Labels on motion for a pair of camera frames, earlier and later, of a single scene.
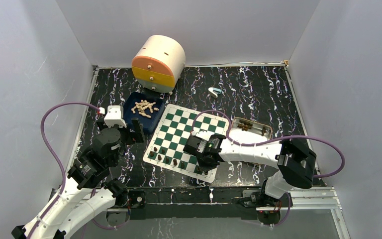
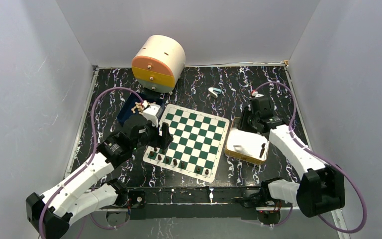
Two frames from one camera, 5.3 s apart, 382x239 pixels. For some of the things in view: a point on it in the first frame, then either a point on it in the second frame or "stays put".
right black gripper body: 205,166 → 248,120
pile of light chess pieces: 141,106 stays put
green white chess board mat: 166,148 stays put
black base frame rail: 238,202 stays put
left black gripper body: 128,137 → 151,136
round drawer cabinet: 158,63 stays put
